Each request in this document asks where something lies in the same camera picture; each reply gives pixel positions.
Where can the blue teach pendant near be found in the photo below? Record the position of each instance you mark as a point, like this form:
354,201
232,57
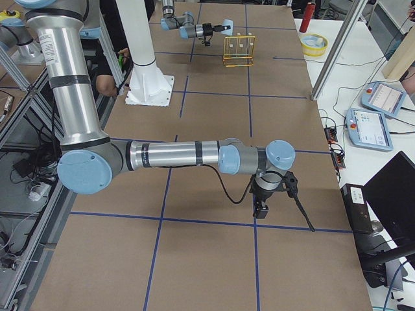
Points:
368,129

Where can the black orange usb hub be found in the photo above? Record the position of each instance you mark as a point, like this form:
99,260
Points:
331,134

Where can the blue teach pendant far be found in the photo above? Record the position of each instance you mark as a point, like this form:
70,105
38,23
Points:
383,98

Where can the black computer box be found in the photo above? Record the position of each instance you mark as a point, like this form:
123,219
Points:
356,209

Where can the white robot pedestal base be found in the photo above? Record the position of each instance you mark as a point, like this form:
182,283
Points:
148,86

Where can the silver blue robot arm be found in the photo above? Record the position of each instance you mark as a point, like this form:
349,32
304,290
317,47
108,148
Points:
91,158
186,24

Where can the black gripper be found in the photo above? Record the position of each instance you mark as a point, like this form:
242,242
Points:
207,30
262,195

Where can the black monitor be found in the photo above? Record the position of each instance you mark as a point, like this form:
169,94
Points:
390,194

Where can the light blue plastic cup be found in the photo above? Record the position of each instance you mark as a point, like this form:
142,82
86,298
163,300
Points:
228,27

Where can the blue teach pendant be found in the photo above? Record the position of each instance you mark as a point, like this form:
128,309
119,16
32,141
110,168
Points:
383,98
368,129

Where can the grey aluminium frame post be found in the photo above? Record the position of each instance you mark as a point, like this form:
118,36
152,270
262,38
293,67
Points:
347,26

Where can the gold wire cup holder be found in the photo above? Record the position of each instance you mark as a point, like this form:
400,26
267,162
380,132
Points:
238,51

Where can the yellow tape roll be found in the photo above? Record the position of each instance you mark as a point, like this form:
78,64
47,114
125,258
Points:
313,45

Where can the red bottle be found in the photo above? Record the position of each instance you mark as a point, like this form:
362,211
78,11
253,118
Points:
307,16

